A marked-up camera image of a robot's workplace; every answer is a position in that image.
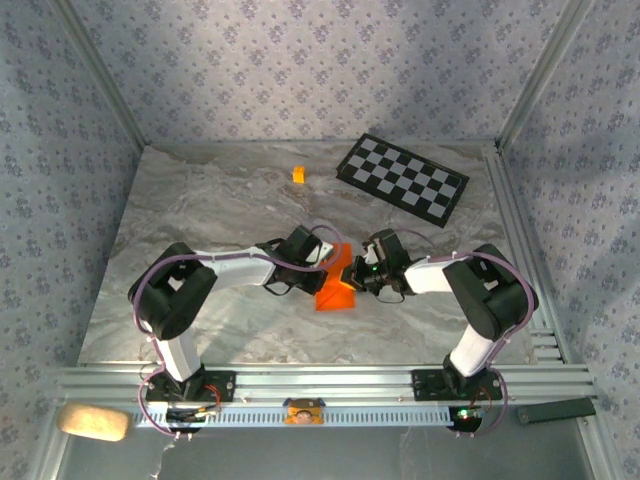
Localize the orange paper sheet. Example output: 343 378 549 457
314 242 357 312

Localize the black and white checkerboard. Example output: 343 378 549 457
334 132 471 230

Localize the orange cartoon face figure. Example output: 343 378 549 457
282 397 326 427

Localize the black flat bar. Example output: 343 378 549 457
516 398 598 426

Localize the beige sponge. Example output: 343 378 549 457
55 402 133 443

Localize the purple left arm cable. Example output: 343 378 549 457
127 223 344 442

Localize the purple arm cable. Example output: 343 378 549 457
127 223 344 442
394 228 537 441

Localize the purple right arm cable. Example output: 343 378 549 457
394 228 537 441

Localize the long aluminium mounting rail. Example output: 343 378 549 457
53 363 599 407

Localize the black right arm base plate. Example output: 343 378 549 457
411 368 504 402

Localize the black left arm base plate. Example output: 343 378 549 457
145 370 237 403

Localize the slotted grey cable duct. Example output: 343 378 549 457
130 405 484 429

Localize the aluminium side rail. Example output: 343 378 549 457
481 149 569 366

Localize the aluminium frame post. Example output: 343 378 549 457
49 0 152 150
494 0 599 154

